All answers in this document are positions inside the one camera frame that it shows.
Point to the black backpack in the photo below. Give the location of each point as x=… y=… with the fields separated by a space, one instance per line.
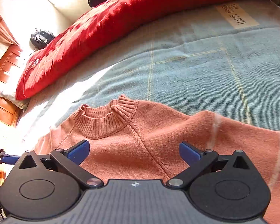
x=40 y=38

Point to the pink knit sweater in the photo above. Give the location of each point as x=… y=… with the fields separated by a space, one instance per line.
x=130 y=144

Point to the wooden headboard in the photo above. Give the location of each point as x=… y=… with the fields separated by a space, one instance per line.
x=2 y=107

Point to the white pillow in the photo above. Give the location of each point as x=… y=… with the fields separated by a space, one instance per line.
x=11 y=95

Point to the red quilt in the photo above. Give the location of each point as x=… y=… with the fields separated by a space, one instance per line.
x=107 y=28

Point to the orange striped curtain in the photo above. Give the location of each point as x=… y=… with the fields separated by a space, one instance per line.
x=0 y=28

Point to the blue-green plaid bed sheet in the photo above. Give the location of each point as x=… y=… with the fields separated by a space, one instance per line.
x=189 y=70

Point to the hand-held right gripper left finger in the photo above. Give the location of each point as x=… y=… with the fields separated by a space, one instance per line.
x=79 y=152

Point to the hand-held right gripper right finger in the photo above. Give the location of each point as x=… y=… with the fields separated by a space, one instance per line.
x=189 y=152

